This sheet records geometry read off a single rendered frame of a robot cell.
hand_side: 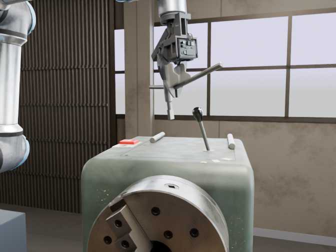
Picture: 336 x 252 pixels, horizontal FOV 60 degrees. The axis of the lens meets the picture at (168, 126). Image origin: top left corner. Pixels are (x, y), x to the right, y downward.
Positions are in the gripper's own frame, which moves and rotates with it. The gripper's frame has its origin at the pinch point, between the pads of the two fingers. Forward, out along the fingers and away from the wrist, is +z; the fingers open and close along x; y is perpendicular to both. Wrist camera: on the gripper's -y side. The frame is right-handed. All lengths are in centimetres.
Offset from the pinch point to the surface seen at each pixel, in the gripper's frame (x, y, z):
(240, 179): 7.4, 15.8, 23.3
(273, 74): 204, -112, -21
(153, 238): -17.7, 13.3, 31.3
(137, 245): -22.9, 15.9, 30.1
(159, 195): -16.4, 14.7, 22.0
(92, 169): -20.4, -13.5, 19.6
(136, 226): -21.1, 12.4, 28.0
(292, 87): 214, -99, -6
